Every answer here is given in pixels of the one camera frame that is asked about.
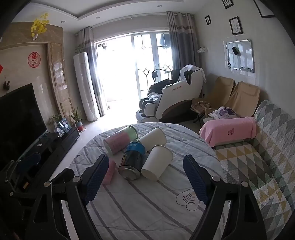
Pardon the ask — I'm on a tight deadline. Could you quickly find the white paper cup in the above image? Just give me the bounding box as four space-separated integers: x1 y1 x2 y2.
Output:
141 145 173 181
139 127 167 152

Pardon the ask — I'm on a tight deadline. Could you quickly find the pink small cup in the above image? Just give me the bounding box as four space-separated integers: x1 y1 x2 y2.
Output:
102 159 117 185

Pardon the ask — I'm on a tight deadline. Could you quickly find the black tv cabinet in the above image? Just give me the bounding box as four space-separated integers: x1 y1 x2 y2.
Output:
2 128 80 191

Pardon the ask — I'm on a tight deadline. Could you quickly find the blue black metal can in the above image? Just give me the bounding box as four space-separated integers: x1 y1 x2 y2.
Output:
118 141 145 180

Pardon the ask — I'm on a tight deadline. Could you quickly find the pink green cylindrical canister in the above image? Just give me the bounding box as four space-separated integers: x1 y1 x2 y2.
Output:
103 126 138 155

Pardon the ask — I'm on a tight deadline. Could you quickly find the triangle patterned sofa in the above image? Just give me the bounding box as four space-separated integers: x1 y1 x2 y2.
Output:
213 100 295 239

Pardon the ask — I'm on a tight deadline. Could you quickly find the potted plant red pot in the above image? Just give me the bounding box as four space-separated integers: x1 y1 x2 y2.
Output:
69 107 85 132

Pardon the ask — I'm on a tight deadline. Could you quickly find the striped white quilt tablecloth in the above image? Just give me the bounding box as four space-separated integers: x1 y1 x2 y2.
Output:
62 122 232 240

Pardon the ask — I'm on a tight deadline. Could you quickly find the black television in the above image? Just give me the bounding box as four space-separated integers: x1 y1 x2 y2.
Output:
0 83 47 164

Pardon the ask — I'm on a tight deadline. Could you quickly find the pink towel on armrest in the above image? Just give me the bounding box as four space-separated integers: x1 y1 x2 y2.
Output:
199 117 256 147

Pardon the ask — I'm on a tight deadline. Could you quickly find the white standing air conditioner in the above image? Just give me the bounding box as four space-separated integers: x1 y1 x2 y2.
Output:
74 52 100 122

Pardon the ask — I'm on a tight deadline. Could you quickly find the purple white pillow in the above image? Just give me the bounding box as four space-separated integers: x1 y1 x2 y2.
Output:
208 105 239 119

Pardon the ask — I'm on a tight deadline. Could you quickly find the tan covered chair left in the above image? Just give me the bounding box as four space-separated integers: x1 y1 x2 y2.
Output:
191 76 235 114

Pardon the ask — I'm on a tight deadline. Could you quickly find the white massage chair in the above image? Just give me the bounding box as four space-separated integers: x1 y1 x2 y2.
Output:
136 64 207 123

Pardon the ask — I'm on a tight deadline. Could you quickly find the grey curtain left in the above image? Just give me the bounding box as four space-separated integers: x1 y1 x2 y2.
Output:
78 27 105 117

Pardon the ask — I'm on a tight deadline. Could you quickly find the grey curtain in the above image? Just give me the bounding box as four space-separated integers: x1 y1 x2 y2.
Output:
166 11 200 69
78 27 105 117

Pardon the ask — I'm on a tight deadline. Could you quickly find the yellow flower decoration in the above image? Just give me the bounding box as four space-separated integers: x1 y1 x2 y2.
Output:
30 13 49 40

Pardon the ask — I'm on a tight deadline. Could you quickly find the grey curtain right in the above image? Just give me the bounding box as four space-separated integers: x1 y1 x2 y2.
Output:
166 11 200 69

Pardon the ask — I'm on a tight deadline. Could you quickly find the red round wall sticker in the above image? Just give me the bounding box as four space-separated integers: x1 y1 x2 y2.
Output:
27 52 41 68

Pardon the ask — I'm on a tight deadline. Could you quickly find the whiteboard on wall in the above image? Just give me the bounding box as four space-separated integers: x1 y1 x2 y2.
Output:
225 39 254 73

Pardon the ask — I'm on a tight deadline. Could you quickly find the black picture frame middle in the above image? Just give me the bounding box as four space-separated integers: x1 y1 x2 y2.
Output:
229 16 243 35

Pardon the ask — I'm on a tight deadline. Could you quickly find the small black picture frame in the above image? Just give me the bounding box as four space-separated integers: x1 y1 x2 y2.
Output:
205 15 211 25

